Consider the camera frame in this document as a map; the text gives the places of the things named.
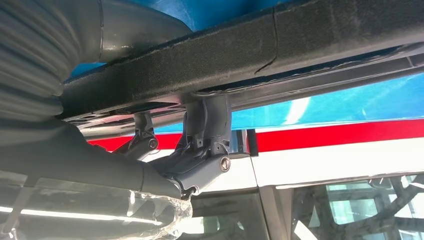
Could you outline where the blue metal shelf rack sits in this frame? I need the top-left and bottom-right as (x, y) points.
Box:
(67, 0), (424, 135)

